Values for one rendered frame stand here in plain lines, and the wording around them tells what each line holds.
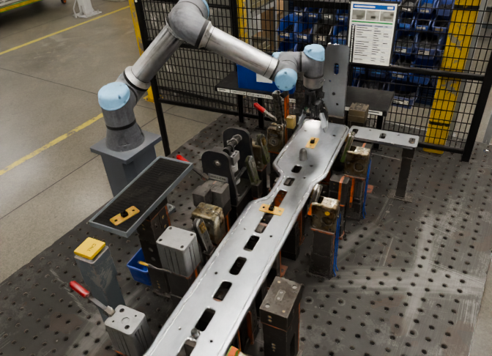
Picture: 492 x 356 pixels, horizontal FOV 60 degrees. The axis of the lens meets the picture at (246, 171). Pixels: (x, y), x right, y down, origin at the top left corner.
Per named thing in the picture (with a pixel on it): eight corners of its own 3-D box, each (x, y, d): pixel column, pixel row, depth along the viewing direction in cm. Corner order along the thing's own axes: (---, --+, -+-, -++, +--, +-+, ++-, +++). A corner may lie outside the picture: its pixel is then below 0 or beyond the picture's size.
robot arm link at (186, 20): (168, 4, 135) (304, 73, 144) (176, -5, 144) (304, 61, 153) (157, 36, 142) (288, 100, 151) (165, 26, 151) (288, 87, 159)
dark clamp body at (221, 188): (233, 275, 166) (225, 198, 144) (203, 265, 171) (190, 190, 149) (244, 256, 174) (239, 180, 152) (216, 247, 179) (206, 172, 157)
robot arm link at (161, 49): (101, 98, 170) (183, -7, 144) (114, 82, 182) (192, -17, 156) (126, 117, 174) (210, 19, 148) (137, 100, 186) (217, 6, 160)
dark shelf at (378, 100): (386, 117, 198) (386, 111, 196) (214, 91, 231) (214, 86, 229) (394, 97, 214) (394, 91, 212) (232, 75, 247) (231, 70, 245)
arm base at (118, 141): (99, 146, 172) (92, 124, 167) (125, 128, 183) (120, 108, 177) (125, 155, 166) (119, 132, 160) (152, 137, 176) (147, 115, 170)
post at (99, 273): (128, 357, 140) (92, 265, 114) (110, 349, 143) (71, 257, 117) (142, 338, 146) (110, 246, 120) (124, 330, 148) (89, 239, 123)
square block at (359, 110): (358, 176, 212) (365, 111, 191) (342, 173, 215) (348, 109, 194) (362, 168, 217) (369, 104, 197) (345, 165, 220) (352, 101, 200)
